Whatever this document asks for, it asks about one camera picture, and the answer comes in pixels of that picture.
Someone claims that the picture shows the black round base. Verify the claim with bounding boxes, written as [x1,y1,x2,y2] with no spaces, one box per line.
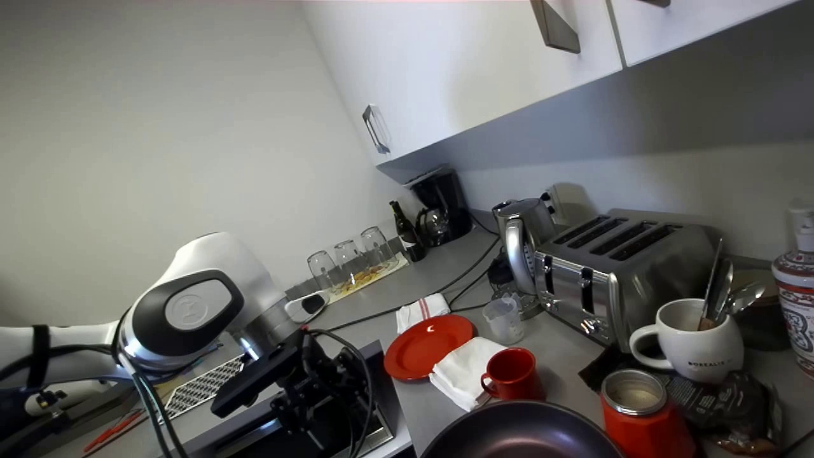
[486,256,518,291]

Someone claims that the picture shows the yellowish tray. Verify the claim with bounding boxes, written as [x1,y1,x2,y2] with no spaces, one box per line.
[324,252,413,305]

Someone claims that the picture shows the black coaster mat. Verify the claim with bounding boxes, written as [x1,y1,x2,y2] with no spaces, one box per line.
[577,342,652,394]

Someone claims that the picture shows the clear drinking glass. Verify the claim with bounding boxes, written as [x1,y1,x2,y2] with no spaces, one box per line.
[355,224,395,267]
[330,238,366,281]
[306,247,343,294]

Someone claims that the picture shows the red thin sticks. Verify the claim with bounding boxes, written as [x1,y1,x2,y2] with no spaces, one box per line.
[81,407,147,455]

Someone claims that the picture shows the black coffee machine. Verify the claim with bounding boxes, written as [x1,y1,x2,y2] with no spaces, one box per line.
[409,168,475,249]

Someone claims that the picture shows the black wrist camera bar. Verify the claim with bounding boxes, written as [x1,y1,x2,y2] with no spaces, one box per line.
[209,342,308,420]

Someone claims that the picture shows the red cup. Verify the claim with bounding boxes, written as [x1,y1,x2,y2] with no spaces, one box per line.
[479,347,547,406]

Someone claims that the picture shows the white ceramic mug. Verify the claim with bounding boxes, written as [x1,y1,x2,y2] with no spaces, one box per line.
[625,295,748,387]

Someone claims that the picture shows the clear plastic cup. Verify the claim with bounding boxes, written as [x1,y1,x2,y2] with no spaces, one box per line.
[481,294,531,347]

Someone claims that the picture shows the silver four-slot toaster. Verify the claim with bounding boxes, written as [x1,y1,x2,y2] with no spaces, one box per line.
[531,207,724,357]

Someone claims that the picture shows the steel electric kettle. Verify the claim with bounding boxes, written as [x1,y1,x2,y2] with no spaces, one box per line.
[494,181,600,300]

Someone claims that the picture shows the white mesh trivet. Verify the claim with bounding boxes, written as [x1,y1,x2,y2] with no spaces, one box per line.
[162,354,248,425]

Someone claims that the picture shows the long black power cable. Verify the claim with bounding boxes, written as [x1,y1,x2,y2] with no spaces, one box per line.
[325,234,503,337]

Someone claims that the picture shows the red plate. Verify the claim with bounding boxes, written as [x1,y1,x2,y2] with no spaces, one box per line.
[381,314,481,385]

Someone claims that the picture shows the patterned ceramic soap dispenser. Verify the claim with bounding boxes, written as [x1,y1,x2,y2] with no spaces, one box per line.
[769,202,814,376]

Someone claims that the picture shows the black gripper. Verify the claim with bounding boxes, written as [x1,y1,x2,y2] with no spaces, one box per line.
[273,333,377,458]

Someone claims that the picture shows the white towel with red stripe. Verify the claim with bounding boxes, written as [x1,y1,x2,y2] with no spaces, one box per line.
[395,291,452,337]
[427,333,512,416]

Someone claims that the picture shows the black frying pan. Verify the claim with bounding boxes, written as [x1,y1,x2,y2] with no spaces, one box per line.
[419,398,628,458]

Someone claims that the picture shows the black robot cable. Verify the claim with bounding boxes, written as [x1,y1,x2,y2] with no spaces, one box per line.
[106,327,377,458]

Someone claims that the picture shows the white wall cabinet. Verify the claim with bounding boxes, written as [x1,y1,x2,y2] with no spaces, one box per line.
[301,0,799,187]

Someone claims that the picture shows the metal spoon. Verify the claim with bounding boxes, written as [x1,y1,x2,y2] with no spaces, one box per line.
[724,281,769,322]

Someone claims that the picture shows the red metal canister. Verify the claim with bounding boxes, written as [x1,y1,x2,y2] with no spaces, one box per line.
[597,366,700,458]

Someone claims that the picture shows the metal utensil handle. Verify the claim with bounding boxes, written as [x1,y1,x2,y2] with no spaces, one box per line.
[696,234,731,331]

